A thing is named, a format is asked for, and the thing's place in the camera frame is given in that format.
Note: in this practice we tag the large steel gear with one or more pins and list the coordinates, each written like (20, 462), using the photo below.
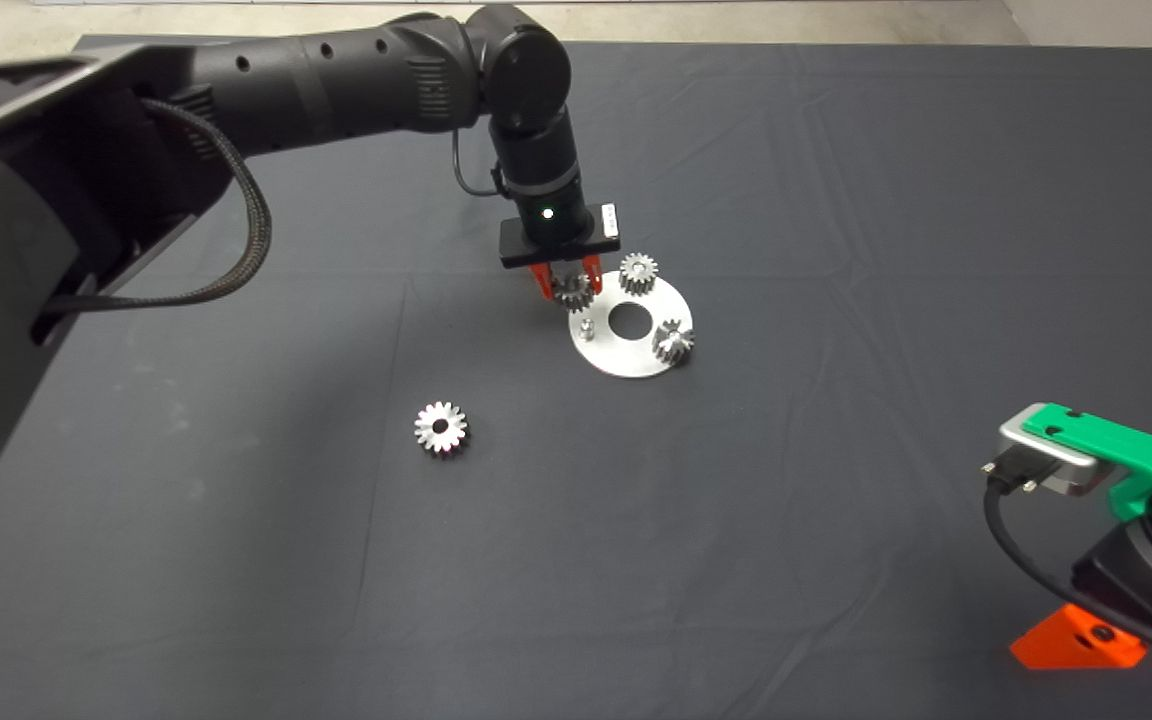
(441, 430)

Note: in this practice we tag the dark grey table cloth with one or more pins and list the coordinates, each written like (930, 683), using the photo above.
(836, 200)

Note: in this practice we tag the round metal plate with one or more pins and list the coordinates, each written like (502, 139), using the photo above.
(626, 360)

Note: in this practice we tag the silver right camera box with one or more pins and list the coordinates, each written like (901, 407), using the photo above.
(1056, 465)

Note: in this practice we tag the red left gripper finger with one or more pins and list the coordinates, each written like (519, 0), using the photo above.
(593, 273)
(542, 280)

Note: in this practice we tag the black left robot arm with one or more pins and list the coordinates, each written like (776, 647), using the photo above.
(336, 75)

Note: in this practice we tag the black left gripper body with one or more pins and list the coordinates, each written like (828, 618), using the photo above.
(556, 235)

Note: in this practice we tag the green right camera mount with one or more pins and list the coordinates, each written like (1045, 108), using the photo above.
(1106, 440)

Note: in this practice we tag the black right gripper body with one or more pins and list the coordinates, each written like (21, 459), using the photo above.
(1131, 590)

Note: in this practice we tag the small steel gear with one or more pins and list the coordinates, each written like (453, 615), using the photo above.
(673, 342)
(639, 275)
(573, 292)

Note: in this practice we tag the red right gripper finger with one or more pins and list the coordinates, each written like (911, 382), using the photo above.
(1071, 645)

